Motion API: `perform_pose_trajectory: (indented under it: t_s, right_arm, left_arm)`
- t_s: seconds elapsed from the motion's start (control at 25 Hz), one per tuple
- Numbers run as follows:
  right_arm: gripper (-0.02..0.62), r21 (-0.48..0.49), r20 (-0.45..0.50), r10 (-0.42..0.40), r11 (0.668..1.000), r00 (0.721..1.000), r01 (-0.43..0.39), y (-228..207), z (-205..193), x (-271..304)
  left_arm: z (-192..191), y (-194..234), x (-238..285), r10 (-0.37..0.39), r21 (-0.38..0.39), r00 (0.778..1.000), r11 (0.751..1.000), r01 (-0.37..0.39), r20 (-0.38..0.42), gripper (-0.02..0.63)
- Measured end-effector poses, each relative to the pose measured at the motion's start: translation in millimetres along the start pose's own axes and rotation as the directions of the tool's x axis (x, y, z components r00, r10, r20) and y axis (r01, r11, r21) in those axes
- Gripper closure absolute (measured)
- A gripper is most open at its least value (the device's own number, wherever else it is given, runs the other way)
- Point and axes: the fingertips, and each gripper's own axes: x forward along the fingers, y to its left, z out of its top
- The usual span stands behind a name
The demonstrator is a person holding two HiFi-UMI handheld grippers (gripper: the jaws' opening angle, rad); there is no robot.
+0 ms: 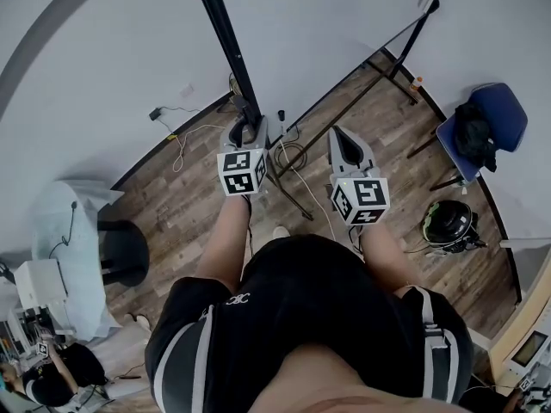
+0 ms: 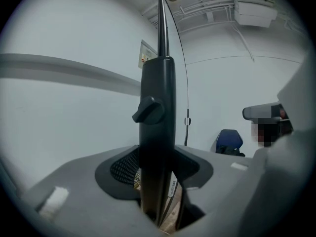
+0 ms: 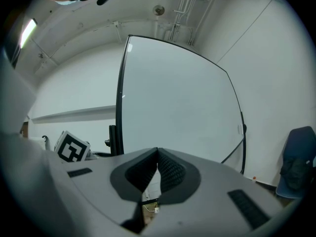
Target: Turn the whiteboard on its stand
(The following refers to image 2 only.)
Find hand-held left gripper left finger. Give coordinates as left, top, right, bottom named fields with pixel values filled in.
left=22, top=144, right=160, bottom=237

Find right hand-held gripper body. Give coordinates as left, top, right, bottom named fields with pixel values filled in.
left=249, top=50, right=316, bottom=237

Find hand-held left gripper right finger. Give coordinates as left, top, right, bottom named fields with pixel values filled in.
left=170, top=144, right=264, bottom=237

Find black bag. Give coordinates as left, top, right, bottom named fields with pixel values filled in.
left=217, top=145, right=246, bottom=157

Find blue chair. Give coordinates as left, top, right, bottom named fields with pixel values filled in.
left=216, top=129, right=244, bottom=155

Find white ceiling air conditioner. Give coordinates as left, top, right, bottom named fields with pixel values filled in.
left=232, top=0, right=278, bottom=28

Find white ceiling pipes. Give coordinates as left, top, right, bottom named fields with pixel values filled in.
left=142, top=0, right=236, bottom=30

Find grey head-mounted camera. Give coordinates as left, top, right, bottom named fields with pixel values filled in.
left=242, top=103, right=289, bottom=121

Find white wall conduit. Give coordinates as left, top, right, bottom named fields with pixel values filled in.
left=185, top=23, right=306, bottom=66

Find wall electrical panel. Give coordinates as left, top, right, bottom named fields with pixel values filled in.
left=137, top=39, right=158, bottom=70

